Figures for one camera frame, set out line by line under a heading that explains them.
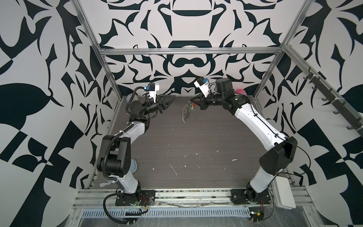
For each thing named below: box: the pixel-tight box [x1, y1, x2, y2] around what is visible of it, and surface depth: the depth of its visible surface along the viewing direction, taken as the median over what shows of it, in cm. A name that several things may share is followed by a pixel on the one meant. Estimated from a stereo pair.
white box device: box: [271, 175, 297, 210], surface depth 74 cm
